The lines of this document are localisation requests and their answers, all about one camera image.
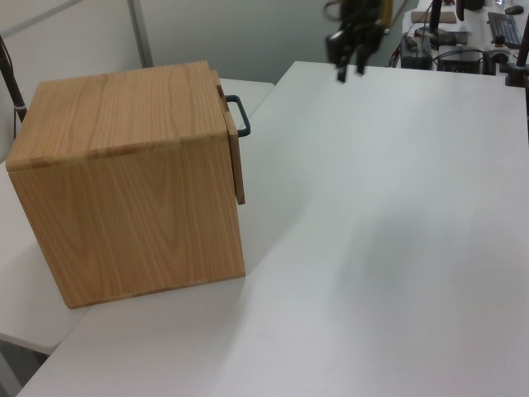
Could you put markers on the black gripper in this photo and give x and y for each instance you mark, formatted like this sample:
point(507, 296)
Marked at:
point(359, 33)

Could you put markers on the wooden drawer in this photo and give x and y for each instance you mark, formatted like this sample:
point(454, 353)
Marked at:
point(236, 165)

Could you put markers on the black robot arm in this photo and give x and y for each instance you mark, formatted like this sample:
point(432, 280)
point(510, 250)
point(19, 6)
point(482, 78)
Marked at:
point(360, 7)

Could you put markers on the black electronics box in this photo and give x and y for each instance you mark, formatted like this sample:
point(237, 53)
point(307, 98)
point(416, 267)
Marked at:
point(416, 54)

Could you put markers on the black monitor stand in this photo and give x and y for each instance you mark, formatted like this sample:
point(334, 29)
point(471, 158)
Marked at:
point(434, 33)

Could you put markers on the brown cardboard sheet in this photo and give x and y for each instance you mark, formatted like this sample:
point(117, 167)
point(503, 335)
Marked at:
point(446, 16)

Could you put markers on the dark flat device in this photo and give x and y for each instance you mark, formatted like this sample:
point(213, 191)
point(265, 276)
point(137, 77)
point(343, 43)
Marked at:
point(460, 61)

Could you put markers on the black keyboard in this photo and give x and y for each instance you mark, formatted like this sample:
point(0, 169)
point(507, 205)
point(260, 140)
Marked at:
point(504, 28)

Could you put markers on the black clamp with pole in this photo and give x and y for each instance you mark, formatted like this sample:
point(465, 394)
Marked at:
point(517, 74)

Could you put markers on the black computer mouse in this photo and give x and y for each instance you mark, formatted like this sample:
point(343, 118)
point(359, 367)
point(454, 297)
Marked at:
point(514, 9)

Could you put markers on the wooden cabinet box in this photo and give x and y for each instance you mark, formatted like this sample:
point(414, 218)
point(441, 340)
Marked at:
point(124, 186)

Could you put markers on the dark tripod pole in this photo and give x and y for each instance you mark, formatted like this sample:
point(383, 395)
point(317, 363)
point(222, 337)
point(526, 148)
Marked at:
point(13, 91)

